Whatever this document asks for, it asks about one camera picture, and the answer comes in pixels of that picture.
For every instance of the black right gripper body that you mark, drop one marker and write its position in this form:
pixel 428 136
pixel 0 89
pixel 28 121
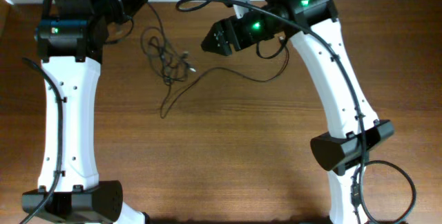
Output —
pixel 230 34

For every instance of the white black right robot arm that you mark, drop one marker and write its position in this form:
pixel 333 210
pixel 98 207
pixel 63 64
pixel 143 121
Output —
pixel 312 27

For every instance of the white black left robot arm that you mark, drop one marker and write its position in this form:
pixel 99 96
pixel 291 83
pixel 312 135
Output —
pixel 71 36

